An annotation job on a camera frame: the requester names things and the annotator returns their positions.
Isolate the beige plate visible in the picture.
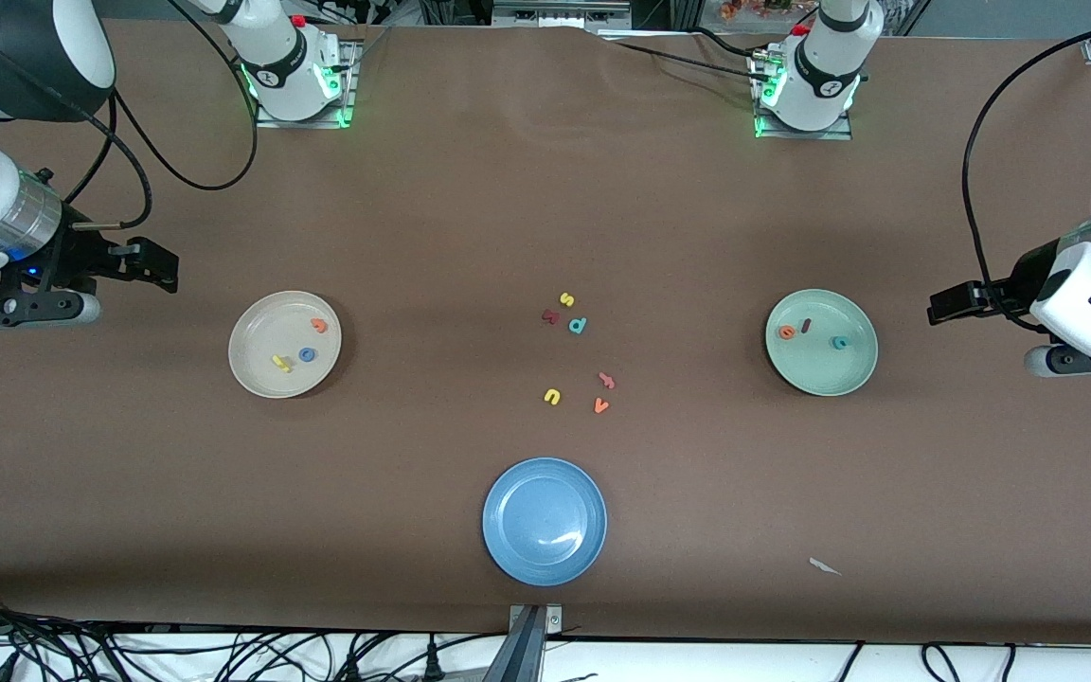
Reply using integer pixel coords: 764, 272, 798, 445
228, 290, 343, 400

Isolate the green plate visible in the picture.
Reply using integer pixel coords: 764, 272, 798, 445
764, 288, 879, 397

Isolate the brown paper table cover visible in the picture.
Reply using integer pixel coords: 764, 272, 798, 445
0, 17, 1091, 645

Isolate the blue plate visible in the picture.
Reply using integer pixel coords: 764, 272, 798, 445
482, 457, 608, 587

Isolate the grey power strip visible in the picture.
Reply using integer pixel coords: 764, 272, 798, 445
492, 0, 633, 29

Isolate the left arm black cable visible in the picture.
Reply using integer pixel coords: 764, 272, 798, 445
962, 24, 1091, 290

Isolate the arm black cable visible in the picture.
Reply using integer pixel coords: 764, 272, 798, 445
962, 24, 1091, 290
0, 0, 259, 233

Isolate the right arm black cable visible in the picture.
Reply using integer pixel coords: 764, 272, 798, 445
0, 0, 259, 233

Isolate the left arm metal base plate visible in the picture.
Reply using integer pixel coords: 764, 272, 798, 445
752, 52, 854, 141

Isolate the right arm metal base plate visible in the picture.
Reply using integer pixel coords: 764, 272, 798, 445
255, 38, 360, 129

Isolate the black cable across table edge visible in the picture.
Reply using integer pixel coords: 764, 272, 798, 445
602, 27, 774, 86

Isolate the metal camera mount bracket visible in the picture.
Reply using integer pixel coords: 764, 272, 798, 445
506, 604, 564, 682

